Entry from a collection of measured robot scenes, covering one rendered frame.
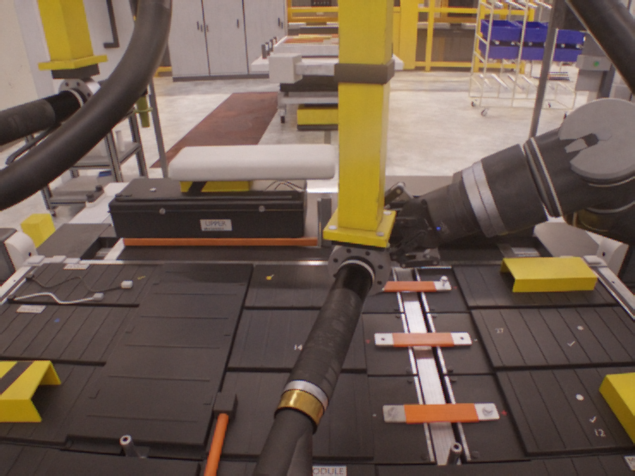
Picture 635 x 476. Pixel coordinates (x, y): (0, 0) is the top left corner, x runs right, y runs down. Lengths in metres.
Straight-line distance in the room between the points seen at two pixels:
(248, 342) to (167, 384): 0.14
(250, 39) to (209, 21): 0.89
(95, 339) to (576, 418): 0.72
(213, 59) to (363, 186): 9.19
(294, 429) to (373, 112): 0.33
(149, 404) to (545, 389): 0.54
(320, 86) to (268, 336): 4.62
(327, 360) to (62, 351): 0.48
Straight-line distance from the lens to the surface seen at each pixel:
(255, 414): 0.61
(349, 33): 0.49
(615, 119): 0.58
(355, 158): 0.51
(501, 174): 0.57
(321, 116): 5.40
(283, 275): 0.84
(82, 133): 0.37
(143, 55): 0.39
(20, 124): 0.74
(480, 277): 0.88
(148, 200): 0.99
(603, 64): 3.37
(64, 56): 0.82
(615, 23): 0.39
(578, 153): 0.57
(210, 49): 9.65
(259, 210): 0.92
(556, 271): 0.89
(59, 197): 3.87
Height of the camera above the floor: 1.48
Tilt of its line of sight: 30 degrees down
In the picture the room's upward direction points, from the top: 1 degrees counter-clockwise
